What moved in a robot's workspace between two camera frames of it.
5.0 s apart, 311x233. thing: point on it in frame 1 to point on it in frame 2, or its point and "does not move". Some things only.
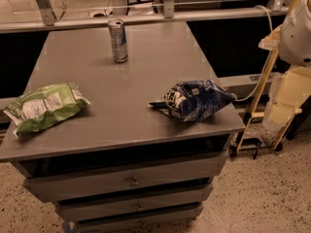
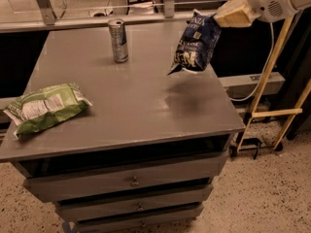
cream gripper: (296, 38) to (267, 3)
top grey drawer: (95, 182) does not move
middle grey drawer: (77, 211) does not move
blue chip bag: (193, 100) to (198, 43)
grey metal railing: (45, 18) does not move
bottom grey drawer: (135, 221) does not move
